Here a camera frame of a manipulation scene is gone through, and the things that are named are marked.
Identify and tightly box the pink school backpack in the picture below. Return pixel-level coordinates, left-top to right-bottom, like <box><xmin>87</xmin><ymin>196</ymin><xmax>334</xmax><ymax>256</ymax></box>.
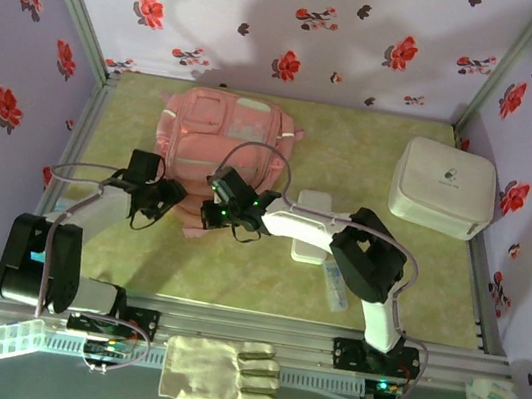
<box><xmin>137</xmin><ymin>80</ymin><xmax>311</xmax><ymax>254</ymax></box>

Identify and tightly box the white rectangular pencil case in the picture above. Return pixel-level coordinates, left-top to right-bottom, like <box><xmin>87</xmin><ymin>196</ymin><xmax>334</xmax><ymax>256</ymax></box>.
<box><xmin>288</xmin><ymin>188</ymin><xmax>342</xmax><ymax>267</ymax></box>

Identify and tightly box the clear plastic tube case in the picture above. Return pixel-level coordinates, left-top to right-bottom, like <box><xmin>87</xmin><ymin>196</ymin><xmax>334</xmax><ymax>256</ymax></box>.
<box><xmin>317</xmin><ymin>259</ymin><xmax>355</xmax><ymax>315</ymax></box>

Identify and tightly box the beige cloth glove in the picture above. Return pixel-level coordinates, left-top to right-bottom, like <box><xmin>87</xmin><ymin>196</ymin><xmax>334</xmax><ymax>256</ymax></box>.
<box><xmin>157</xmin><ymin>328</ymin><xmax>288</xmax><ymax>399</ymax></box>

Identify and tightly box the small controller circuit board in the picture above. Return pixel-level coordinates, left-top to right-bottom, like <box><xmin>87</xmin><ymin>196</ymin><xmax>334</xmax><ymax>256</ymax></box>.
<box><xmin>83</xmin><ymin>336</ymin><xmax>133</xmax><ymax>360</ymax></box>
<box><xmin>365</xmin><ymin>376</ymin><xmax>406</xmax><ymax>399</ymax></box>

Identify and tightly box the white storage box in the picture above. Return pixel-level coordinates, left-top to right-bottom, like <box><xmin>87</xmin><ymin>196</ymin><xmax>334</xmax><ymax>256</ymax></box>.
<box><xmin>382</xmin><ymin>132</ymin><xmax>504</xmax><ymax>245</ymax></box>

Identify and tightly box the clear plastic organizer box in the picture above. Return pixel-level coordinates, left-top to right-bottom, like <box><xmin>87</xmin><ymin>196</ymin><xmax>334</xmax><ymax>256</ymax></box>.
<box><xmin>0</xmin><ymin>312</ymin><xmax>49</xmax><ymax>371</ymax></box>

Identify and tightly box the white tape packet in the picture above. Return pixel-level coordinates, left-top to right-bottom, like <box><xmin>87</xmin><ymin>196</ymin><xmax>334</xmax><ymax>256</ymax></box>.
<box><xmin>462</xmin><ymin>375</ymin><xmax>526</xmax><ymax>399</ymax></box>

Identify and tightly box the aluminium table side rail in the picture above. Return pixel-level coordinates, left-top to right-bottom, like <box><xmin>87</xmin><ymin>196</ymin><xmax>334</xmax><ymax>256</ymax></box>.
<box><xmin>418</xmin><ymin>123</ymin><xmax>532</xmax><ymax>359</ymax></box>
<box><xmin>4</xmin><ymin>61</ymin><xmax>123</xmax><ymax>297</ymax></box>

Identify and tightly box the long aluminium cross rail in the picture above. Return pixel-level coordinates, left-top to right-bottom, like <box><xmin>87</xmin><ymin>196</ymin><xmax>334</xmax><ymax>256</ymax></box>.
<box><xmin>0</xmin><ymin>272</ymin><xmax>519</xmax><ymax>399</ymax></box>

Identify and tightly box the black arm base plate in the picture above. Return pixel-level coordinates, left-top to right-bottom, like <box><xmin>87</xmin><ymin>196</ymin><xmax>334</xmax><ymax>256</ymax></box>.
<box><xmin>66</xmin><ymin>296</ymin><xmax>162</xmax><ymax>344</ymax></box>
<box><xmin>328</xmin><ymin>335</ymin><xmax>424</xmax><ymax>383</ymax></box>

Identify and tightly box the white slotted cable duct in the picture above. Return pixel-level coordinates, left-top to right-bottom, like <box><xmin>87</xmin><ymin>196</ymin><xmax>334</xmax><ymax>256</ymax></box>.
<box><xmin>42</xmin><ymin>328</ymin><xmax>369</xmax><ymax>399</ymax></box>

